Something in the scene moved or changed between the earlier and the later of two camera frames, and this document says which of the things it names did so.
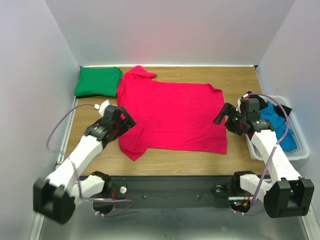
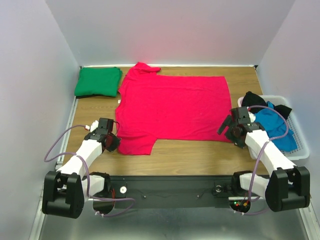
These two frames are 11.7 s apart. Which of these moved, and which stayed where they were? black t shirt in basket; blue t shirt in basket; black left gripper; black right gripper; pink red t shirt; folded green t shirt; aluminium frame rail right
Moved: pink red t shirt; black right gripper; black left gripper
Stayed: aluminium frame rail right; folded green t shirt; blue t shirt in basket; black t shirt in basket
